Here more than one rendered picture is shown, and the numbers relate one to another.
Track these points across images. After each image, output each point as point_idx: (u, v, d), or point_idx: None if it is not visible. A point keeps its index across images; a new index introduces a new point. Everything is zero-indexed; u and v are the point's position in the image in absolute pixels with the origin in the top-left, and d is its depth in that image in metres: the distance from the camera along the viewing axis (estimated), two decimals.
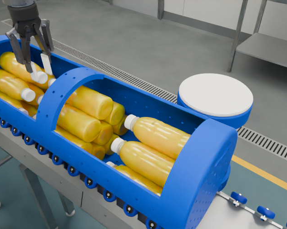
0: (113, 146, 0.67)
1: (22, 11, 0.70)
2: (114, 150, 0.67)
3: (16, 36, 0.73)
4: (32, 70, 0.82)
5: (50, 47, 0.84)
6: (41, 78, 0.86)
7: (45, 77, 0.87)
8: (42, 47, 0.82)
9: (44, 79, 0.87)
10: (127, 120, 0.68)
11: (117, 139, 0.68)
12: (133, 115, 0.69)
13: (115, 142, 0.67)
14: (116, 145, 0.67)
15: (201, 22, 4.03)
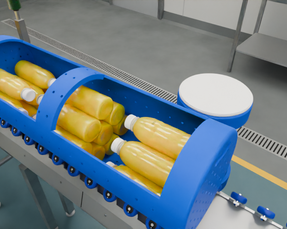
0: (113, 146, 0.67)
1: None
2: (114, 150, 0.67)
3: None
4: None
5: None
6: None
7: None
8: None
9: None
10: (127, 120, 0.68)
11: (117, 139, 0.68)
12: (133, 115, 0.69)
13: (115, 142, 0.67)
14: (116, 145, 0.67)
15: (201, 22, 4.03)
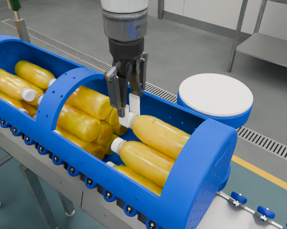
0: (113, 146, 0.67)
1: (131, 47, 0.53)
2: (114, 150, 0.67)
3: (117, 77, 0.56)
4: (124, 114, 0.65)
5: (143, 85, 0.67)
6: None
7: None
8: (134, 86, 0.65)
9: None
10: None
11: (117, 139, 0.68)
12: (132, 113, 0.69)
13: (115, 142, 0.67)
14: (116, 145, 0.67)
15: (201, 22, 4.03)
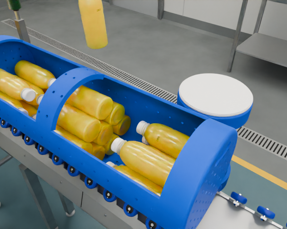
0: (113, 146, 0.67)
1: None
2: (114, 150, 0.67)
3: None
4: None
5: None
6: None
7: None
8: None
9: None
10: None
11: (117, 139, 0.68)
12: None
13: (115, 142, 0.67)
14: (116, 145, 0.67)
15: (201, 22, 4.03)
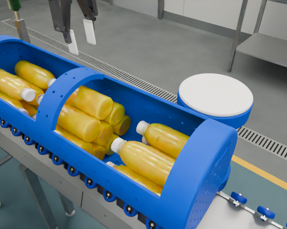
0: (113, 146, 0.67)
1: None
2: (114, 150, 0.67)
3: None
4: (71, 40, 0.70)
5: (94, 10, 0.72)
6: None
7: None
8: (85, 11, 0.71)
9: None
10: None
11: (117, 139, 0.68)
12: None
13: (115, 142, 0.67)
14: (116, 145, 0.67)
15: (201, 22, 4.03)
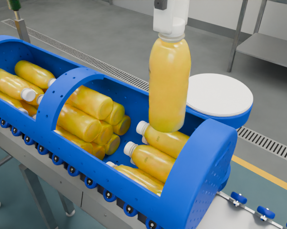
0: (172, 30, 0.39)
1: None
2: None
3: None
4: (166, 4, 0.36)
5: None
6: None
7: None
8: None
9: None
10: None
11: (184, 27, 0.40)
12: None
13: (178, 30, 0.39)
14: (175, 33, 0.39)
15: (201, 22, 4.03)
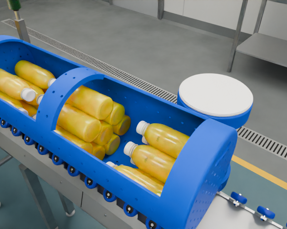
0: None
1: None
2: None
3: None
4: None
5: None
6: None
7: None
8: None
9: None
10: None
11: None
12: None
13: None
14: None
15: (201, 22, 4.03)
